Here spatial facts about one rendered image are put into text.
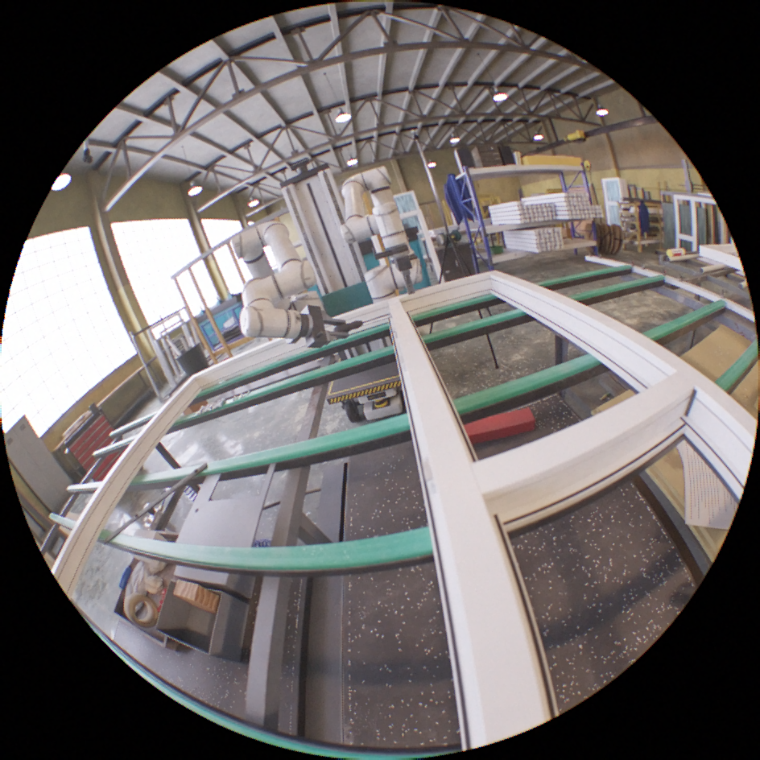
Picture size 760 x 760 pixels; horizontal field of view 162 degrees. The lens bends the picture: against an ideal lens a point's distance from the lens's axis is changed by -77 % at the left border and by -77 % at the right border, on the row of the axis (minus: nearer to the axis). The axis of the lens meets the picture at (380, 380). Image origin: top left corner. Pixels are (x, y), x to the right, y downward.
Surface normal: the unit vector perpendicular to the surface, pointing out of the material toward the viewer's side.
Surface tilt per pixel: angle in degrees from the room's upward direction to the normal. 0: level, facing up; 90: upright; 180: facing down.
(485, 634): 0
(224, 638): 90
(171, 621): 90
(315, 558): 0
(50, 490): 90
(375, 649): 0
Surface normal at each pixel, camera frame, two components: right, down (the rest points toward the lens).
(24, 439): 0.95, -0.29
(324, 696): -0.30, -0.82
